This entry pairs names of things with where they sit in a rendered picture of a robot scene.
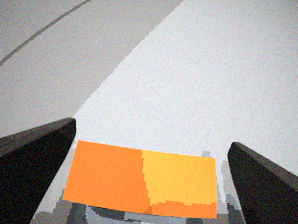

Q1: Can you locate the orange block with dark square face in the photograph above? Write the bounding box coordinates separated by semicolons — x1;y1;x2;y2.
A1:
63;140;217;218

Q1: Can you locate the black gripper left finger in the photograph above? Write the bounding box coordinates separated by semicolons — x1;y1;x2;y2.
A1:
0;117;77;224

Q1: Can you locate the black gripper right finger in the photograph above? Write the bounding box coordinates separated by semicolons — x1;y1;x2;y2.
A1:
227;141;298;224

